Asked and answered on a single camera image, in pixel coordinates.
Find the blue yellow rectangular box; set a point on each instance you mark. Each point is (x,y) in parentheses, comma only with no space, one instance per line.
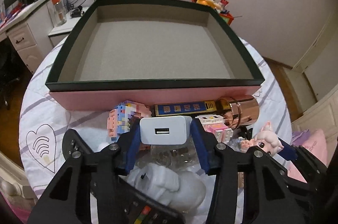
(185,108)

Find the white USB charger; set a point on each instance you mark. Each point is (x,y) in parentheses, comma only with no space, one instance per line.
(173,130)

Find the rose gold metal cylinder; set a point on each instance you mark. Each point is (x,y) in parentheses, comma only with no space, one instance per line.
(239,110)

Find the red toy basket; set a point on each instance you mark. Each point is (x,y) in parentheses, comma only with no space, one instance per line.
(227,17)

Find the pink cushion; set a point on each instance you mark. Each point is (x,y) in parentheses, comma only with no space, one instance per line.
(317,145)

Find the white desk with drawers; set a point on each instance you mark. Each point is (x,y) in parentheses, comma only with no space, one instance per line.
(29,32)

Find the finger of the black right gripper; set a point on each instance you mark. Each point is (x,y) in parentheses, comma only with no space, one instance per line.
(288,152)

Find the clear glass jar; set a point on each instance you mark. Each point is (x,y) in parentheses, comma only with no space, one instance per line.
(174,157)

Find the black remote control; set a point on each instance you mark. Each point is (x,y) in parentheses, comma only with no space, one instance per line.
(139,208)

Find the pink white brick toy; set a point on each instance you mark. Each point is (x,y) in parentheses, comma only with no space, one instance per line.
(215,124)

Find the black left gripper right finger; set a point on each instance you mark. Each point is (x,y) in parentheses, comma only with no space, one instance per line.
(225,164)

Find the pastel brick block toy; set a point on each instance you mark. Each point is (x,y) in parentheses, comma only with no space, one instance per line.
(121,117)

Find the small white side cabinet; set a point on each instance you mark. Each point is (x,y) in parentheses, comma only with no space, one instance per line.
(58,33)

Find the orange lid water bottle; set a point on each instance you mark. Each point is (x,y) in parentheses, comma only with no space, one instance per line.
(59,12)

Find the green pink storage box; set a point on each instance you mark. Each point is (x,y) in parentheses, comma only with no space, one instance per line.
(151,52)

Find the white bear night light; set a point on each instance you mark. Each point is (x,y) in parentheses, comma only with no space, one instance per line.
(182,190)

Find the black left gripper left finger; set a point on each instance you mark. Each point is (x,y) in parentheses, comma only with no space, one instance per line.
(84,174)

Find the pink pig doll figurine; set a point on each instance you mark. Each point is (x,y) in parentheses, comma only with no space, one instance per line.
(266,139)

